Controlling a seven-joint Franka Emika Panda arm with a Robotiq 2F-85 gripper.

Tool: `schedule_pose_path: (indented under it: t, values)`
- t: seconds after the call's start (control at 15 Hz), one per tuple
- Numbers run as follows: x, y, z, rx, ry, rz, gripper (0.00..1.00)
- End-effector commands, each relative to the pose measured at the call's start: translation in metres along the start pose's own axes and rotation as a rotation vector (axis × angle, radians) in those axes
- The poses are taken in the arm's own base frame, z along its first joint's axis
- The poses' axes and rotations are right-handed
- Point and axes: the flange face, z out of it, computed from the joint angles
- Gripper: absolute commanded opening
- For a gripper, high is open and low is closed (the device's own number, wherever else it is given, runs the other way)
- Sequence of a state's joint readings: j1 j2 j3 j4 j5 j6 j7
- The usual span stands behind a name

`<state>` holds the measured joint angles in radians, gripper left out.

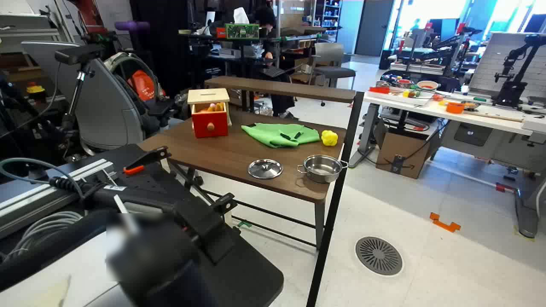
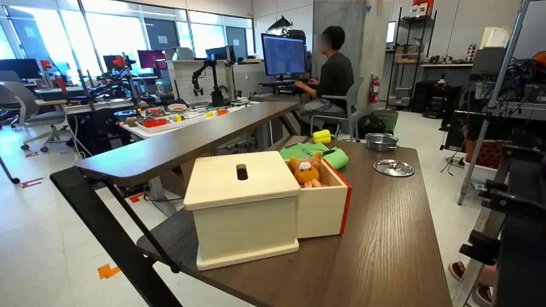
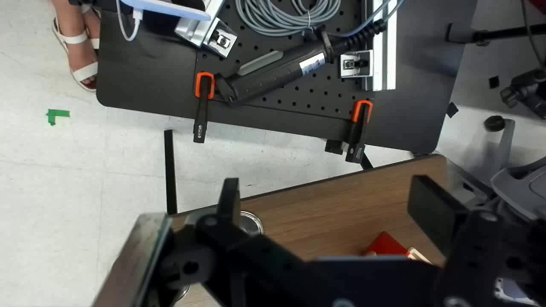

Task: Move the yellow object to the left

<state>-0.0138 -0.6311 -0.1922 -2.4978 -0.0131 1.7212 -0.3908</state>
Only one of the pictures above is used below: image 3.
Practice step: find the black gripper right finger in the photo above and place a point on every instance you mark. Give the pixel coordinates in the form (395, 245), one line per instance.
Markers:
(436, 212)

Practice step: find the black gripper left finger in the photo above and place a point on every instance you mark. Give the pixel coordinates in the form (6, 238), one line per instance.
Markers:
(230, 204)

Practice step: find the red wooden drawer box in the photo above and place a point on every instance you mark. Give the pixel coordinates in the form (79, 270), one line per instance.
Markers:
(385, 245)

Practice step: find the black tripod pole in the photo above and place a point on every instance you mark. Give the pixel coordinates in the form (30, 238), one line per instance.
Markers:
(172, 192)

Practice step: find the wooden table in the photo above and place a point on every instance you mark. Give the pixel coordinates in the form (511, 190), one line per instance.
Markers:
(311, 253)

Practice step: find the orange black clamp left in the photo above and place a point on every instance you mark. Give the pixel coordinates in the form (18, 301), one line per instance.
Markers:
(204, 93)

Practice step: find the orange black clamp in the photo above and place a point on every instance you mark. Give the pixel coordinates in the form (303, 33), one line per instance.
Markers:
(204, 93)
(358, 137)

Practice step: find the orange black clamp right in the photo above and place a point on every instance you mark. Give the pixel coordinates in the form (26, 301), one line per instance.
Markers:
(358, 137)

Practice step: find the green tape floor marker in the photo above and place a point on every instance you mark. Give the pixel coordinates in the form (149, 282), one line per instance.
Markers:
(54, 117)

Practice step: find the person's foot in white sandal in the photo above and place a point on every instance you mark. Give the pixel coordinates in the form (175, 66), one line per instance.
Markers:
(78, 28)

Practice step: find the black cylindrical tool handle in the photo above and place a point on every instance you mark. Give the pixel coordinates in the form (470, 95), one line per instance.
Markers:
(293, 66)

